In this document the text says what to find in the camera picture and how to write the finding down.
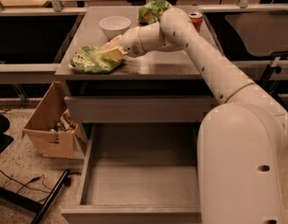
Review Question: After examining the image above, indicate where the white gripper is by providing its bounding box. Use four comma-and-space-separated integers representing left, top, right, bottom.
101, 26, 144, 61

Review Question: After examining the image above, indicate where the green jalapeno chip bag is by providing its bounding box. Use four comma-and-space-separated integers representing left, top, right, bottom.
70, 45, 124, 74

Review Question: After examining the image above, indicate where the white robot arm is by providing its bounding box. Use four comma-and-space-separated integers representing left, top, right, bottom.
103, 7, 288, 224

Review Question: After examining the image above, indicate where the green orange chip bag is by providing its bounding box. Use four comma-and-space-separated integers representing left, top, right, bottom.
138, 0, 172, 24

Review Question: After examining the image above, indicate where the closed grey top drawer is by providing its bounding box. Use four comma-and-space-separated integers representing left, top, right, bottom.
64, 96, 217, 123

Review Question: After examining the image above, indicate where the grey drawer cabinet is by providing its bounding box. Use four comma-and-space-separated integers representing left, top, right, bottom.
55, 5, 226, 224

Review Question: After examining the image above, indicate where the open grey middle drawer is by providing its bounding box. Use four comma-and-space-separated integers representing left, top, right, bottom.
62, 123, 201, 224

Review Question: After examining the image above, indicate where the white bowl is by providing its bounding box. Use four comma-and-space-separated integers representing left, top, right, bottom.
99, 16, 131, 39

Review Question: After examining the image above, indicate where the orange soda can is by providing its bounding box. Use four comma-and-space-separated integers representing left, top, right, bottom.
189, 12, 203, 32

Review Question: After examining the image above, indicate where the cardboard box with items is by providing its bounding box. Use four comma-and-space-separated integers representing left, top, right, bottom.
22, 82, 86, 160

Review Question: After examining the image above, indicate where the black chair base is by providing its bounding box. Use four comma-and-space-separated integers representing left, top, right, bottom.
0, 114, 14, 155

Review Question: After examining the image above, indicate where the black floor cable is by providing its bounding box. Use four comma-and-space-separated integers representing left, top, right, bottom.
0, 164, 54, 203

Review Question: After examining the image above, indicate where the black table leg frame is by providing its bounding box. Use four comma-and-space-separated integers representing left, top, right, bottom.
0, 169, 72, 224

